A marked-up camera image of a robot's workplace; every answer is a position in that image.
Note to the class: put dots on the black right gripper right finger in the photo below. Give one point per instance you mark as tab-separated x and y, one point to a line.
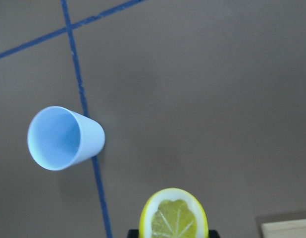
213	234

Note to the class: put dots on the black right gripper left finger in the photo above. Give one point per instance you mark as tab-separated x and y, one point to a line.
134	233

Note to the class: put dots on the lemon slice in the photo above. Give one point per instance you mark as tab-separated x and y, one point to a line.
173	213

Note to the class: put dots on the blue plastic cup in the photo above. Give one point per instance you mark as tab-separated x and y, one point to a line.
59	138

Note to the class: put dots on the bamboo cutting board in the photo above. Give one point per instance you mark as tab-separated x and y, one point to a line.
285	229

